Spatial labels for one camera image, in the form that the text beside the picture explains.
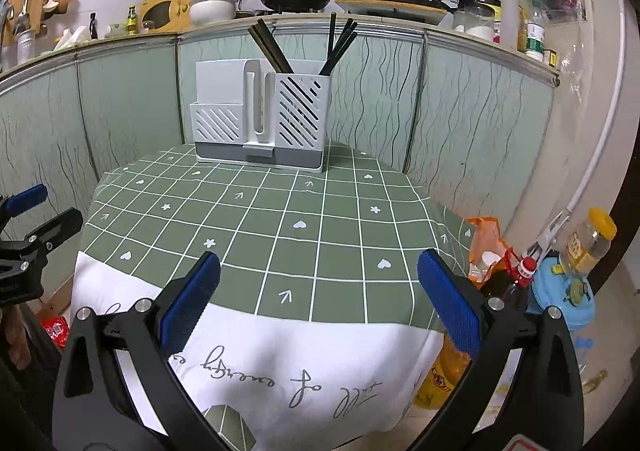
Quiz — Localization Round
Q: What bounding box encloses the dark bottle with red cap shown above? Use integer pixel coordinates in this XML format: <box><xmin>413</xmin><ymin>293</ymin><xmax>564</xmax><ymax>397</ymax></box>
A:
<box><xmin>480</xmin><ymin>248</ymin><xmax>538</xmax><ymax>312</ymax></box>

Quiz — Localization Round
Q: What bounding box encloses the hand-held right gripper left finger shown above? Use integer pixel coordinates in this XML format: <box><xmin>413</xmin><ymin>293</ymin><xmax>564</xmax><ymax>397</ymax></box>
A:
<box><xmin>51</xmin><ymin>251</ymin><xmax>222</xmax><ymax>451</ymax></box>

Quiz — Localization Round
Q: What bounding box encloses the white cooking pot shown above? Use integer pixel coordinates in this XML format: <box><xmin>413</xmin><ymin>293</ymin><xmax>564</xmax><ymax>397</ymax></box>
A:
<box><xmin>189</xmin><ymin>0</ymin><xmax>237</xmax><ymax>27</ymax></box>

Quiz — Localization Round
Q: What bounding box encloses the bottle with green label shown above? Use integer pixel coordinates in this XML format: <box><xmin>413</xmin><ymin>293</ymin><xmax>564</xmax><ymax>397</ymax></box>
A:
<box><xmin>525</xmin><ymin>6</ymin><xmax>547</xmax><ymax>62</ymax></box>

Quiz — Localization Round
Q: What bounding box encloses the white slotted utensil holder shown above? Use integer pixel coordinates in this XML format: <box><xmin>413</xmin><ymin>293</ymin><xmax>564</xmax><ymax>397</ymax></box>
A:
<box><xmin>190</xmin><ymin>58</ymin><xmax>333</xmax><ymax>175</ymax></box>

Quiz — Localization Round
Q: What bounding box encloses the red snack packet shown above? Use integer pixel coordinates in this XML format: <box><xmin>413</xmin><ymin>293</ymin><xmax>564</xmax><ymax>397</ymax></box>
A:
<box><xmin>42</xmin><ymin>315</ymin><xmax>70</xmax><ymax>349</ymax></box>

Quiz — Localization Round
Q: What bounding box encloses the person's left hand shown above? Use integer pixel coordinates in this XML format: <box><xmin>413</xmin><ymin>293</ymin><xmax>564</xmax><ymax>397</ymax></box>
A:
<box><xmin>0</xmin><ymin>306</ymin><xmax>32</xmax><ymax>374</ymax></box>

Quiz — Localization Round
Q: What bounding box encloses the white squeeze bottle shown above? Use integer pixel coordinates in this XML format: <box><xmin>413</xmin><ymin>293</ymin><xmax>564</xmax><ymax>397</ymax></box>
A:
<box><xmin>500</xmin><ymin>0</ymin><xmax>521</xmax><ymax>49</ymax></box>

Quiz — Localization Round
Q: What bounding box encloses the metal utensil cup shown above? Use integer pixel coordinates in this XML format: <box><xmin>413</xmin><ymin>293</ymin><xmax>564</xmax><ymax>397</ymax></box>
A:
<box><xmin>17</xmin><ymin>26</ymin><xmax>38</xmax><ymax>64</ymax></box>

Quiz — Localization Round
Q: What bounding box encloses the white plastic bag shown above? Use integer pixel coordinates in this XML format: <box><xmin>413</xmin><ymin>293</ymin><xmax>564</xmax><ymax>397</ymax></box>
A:
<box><xmin>54</xmin><ymin>26</ymin><xmax>88</xmax><ymax>52</ymax></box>

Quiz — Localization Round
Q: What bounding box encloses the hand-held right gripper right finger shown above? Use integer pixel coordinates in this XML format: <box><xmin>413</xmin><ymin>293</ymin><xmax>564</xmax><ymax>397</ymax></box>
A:
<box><xmin>417</xmin><ymin>248</ymin><xmax>586</xmax><ymax>451</ymax></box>

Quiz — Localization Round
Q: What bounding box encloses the white pipe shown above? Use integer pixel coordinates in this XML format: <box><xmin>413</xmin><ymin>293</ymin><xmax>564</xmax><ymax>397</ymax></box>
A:
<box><xmin>537</xmin><ymin>0</ymin><xmax>628</xmax><ymax>257</ymax></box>

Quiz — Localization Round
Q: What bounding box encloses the blender jar with black lid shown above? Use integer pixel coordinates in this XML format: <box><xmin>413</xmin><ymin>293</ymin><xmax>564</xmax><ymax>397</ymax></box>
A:
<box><xmin>452</xmin><ymin>0</ymin><xmax>501</xmax><ymax>39</ymax></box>

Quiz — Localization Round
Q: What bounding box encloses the yellow microwave oven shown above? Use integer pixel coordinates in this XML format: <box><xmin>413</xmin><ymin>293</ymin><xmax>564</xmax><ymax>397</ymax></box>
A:
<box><xmin>139</xmin><ymin>0</ymin><xmax>196</xmax><ymax>34</ymax></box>

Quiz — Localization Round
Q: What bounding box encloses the plastic jar with yellow lid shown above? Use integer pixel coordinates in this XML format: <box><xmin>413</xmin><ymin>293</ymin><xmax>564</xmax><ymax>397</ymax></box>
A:
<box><xmin>559</xmin><ymin>208</ymin><xmax>618</xmax><ymax>277</ymax></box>

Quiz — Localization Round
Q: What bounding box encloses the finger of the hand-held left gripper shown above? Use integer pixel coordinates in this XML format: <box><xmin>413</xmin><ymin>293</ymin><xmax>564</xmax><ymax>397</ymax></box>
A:
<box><xmin>0</xmin><ymin>184</ymin><xmax>49</xmax><ymax>222</ymax></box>
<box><xmin>20</xmin><ymin>208</ymin><xmax>84</xmax><ymax>254</ymax></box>

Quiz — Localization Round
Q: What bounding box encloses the green checked tablecloth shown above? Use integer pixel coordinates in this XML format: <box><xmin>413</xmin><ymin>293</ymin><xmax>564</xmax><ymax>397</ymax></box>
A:
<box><xmin>70</xmin><ymin>141</ymin><xmax>478</xmax><ymax>451</ymax></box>

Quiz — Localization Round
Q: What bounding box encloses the orange bag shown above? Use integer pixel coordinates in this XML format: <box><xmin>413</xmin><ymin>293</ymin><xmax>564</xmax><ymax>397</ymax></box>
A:
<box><xmin>412</xmin><ymin>217</ymin><xmax>516</xmax><ymax>412</ymax></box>

